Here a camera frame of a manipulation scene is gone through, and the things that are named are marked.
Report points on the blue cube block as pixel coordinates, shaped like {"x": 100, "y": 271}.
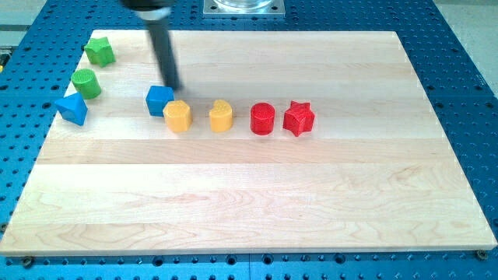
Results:
{"x": 157, "y": 98}

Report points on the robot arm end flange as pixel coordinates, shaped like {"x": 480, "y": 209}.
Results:
{"x": 150, "y": 10}

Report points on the blue triangle block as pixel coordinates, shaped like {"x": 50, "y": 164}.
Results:
{"x": 72, "y": 108}

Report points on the red cylinder block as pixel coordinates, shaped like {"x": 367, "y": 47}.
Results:
{"x": 262, "y": 118}

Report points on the red star block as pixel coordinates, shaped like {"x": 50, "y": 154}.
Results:
{"x": 298, "y": 118}

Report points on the yellow pentagon block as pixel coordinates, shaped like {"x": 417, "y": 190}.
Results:
{"x": 177, "y": 115}

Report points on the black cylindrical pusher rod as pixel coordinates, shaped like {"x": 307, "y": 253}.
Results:
{"x": 162, "y": 46}

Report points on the green cylinder block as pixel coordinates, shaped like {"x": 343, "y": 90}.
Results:
{"x": 85, "y": 82}

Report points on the green star block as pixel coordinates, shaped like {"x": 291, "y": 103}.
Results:
{"x": 99, "y": 52}

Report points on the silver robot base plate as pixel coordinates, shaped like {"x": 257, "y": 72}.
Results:
{"x": 243, "y": 8}

